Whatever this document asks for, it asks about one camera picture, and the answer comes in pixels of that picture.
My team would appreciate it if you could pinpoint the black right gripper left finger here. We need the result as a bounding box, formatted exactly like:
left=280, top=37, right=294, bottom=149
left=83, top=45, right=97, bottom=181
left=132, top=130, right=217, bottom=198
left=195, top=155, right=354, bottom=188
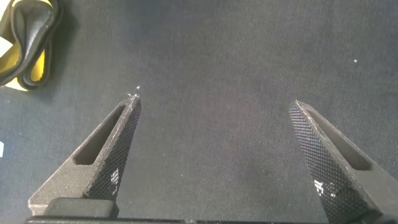
left=27, top=95, right=142, bottom=217

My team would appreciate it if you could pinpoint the yellow microfibre towel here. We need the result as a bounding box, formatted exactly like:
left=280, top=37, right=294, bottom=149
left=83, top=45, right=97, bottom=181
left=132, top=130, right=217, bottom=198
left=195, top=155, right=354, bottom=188
left=0, top=0, right=65, bottom=92

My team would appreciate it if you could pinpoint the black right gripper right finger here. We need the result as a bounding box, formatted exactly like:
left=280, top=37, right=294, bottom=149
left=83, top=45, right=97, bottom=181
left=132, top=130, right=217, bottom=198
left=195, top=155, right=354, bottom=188
left=288, top=100, right=398, bottom=224

